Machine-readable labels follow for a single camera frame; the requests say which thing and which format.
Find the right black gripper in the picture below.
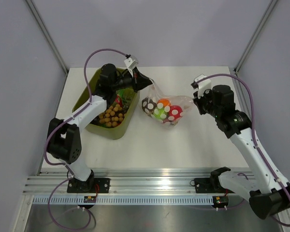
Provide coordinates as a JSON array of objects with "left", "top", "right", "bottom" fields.
[{"left": 194, "top": 87, "right": 221, "bottom": 118}]

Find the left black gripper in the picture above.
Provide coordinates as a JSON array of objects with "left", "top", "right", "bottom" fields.
[{"left": 111, "top": 67, "right": 153, "bottom": 93}]

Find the orange fruit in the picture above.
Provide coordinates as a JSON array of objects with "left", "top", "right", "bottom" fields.
[{"left": 158, "top": 99, "right": 171, "bottom": 107}]

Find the clear zip top bag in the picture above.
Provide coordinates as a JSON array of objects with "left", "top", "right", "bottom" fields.
[{"left": 140, "top": 83, "right": 194, "bottom": 128}]

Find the red apple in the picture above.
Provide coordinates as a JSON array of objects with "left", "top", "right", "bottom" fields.
[{"left": 166, "top": 105, "right": 183, "bottom": 122}]

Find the olive green plastic bin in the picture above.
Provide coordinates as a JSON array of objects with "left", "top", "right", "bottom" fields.
[{"left": 72, "top": 68, "right": 140, "bottom": 140}]

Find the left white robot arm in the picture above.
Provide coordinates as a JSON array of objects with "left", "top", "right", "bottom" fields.
[{"left": 44, "top": 64, "right": 153, "bottom": 192}]

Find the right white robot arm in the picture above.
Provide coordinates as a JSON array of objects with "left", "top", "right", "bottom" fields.
[{"left": 193, "top": 85, "right": 290, "bottom": 219}]

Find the tan longan bunch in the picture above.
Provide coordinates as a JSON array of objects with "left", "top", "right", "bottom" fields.
[{"left": 98, "top": 104, "right": 127, "bottom": 128}]

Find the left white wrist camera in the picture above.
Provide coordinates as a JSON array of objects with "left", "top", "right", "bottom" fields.
[{"left": 124, "top": 55, "right": 139, "bottom": 76}]

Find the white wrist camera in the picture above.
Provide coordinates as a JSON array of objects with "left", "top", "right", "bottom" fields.
[
  {"left": 124, "top": 55, "right": 139, "bottom": 76},
  {"left": 191, "top": 74, "right": 211, "bottom": 98}
]

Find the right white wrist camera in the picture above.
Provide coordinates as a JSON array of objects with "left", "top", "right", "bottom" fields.
[{"left": 191, "top": 74, "right": 211, "bottom": 98}]

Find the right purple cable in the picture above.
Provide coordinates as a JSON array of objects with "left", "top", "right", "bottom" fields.
[{"left": 190, "top": 73, "right": 290, "bottom": 228}]

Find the purple cable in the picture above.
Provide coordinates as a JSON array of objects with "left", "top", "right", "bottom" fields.
[
  {"left": 43, "top": 49, "right": 131, "bottom": 229},
  {"left": 190, "top": 73, "right": 290, "bottom": 228}
]

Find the right aluminium frame post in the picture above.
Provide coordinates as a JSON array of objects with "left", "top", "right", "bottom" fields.
[{"left": 233, "top": 0, "right": 280, "bottom": 75}]

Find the aluminium frame post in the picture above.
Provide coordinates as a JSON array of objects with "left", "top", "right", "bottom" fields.
[
  {"left": 24, "top": 0, "right": 69, "bottom": 76},
  {"left": 233, "top": 0, "right": 280, "bottom": 75}
]

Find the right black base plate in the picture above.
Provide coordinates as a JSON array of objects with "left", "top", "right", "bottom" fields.
[{"left": 189, "top": 177, "right": 233, "bottom": 194}]

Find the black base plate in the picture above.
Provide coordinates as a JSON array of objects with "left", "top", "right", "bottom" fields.
[
  {"left": 189, "top": 177, "right": 233, "bottom": 194},
  {"left": 67, "top": 177, "right": 110, "bottom": 193}
]

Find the aluminium mounting rail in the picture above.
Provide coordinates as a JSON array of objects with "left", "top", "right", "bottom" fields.
[{"left": 23, "top": 167, "right": 213, "bottom": 196}]

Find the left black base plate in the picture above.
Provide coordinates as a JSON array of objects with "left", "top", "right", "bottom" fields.
[{"left": 67, "top": 177, "right": 110, "bottom": 193}]

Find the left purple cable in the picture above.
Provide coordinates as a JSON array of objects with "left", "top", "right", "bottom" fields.
[{"left": 43, "top": 49, "right": 131, "bottom": 229}]

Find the left aluminium frame post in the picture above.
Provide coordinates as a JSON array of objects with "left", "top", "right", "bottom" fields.
[{"left": 24, "top": 0, "right": 69, "bottom": 76}]

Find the white slotted cable duct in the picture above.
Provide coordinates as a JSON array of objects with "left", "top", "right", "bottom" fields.
[{"left": 32, "top": 195, "right": 213, "bottom": 205}]

